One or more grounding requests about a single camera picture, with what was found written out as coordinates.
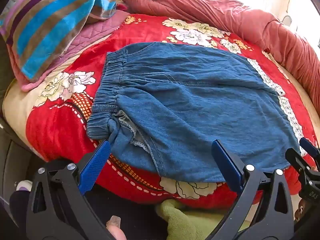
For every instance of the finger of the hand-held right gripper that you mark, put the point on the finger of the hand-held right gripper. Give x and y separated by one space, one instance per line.
309 146
298 158

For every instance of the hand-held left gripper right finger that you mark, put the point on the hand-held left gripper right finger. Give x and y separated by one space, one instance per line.
226 163

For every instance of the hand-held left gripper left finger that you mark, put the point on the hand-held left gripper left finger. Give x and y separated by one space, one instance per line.
96 163

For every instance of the blue denim pants lace trim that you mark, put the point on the blue denim pants lace trim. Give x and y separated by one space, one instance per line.
190 100

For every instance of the person's right hand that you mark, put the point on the person's right hand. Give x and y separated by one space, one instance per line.
299 211

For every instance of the person's left hand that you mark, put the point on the person's left hand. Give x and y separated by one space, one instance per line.
115 230

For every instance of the red floral blanket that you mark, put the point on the red floral blanket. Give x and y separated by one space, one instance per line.
62 120

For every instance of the green fleece jacket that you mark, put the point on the green fleece jacket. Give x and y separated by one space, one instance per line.
182 220

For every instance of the purple white shoe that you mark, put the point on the purple white shoe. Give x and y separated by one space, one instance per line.
23 185

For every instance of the pink quilted pillow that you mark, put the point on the pink quilted pillow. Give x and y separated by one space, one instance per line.
92 33

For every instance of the striped blue brown towel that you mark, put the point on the striped blue brown towel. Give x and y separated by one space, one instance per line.
47 22

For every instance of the reddish brown duvet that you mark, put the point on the reddish brown duvet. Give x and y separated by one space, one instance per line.
225 12

